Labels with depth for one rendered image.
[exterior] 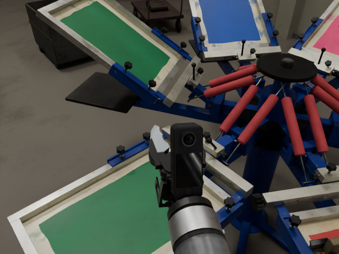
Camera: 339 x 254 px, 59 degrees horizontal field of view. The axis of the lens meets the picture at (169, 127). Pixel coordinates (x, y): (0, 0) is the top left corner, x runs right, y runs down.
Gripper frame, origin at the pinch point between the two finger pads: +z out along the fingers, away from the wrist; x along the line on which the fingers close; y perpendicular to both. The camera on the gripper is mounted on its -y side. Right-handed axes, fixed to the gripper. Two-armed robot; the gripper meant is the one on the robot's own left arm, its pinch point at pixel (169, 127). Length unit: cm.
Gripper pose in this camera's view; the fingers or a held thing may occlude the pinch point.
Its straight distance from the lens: 59.5
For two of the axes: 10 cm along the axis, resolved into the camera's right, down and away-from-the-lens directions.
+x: 9.7, 0.0, 2.3
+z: -1.8, -6.0, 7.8
